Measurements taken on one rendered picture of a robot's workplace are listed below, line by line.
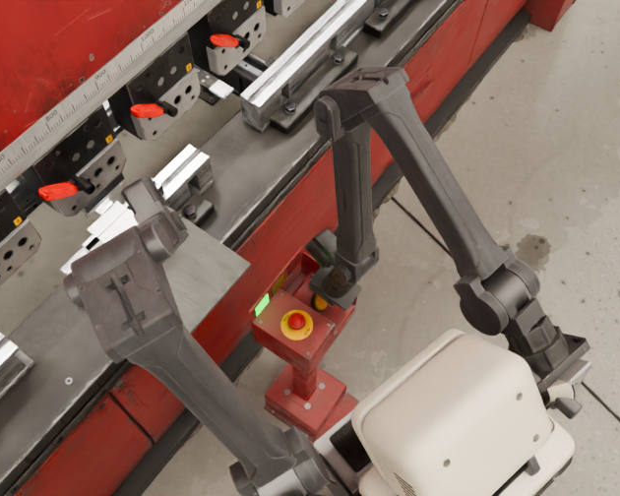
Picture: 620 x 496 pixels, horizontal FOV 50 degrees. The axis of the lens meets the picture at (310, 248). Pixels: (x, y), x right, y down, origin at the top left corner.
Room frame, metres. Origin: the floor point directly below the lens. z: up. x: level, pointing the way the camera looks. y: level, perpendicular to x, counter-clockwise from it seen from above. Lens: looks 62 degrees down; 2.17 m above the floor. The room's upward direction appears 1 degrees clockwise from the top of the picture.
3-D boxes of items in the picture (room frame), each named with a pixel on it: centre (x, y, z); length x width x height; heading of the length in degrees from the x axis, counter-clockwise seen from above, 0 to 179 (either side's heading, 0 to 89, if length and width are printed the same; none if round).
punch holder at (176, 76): (0.82, 0.29, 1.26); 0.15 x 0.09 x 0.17; 144
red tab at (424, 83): (1.42, -0.33, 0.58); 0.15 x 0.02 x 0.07; 144
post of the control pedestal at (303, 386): (0.59, 0.01, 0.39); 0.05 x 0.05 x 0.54; 56
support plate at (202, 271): (0.59, 0.27, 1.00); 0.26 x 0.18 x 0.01; 54
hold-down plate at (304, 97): (1.13, -0.01, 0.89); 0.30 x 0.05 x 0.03; 144
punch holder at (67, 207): (0.66, 0.41, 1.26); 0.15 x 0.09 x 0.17; 144
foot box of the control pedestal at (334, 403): (0.57, -0.02, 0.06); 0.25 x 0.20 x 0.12; 56
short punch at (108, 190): (0.68, 0.39, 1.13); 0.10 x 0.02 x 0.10; 144
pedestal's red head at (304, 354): (0.59, 0.01, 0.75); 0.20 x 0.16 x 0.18; 146
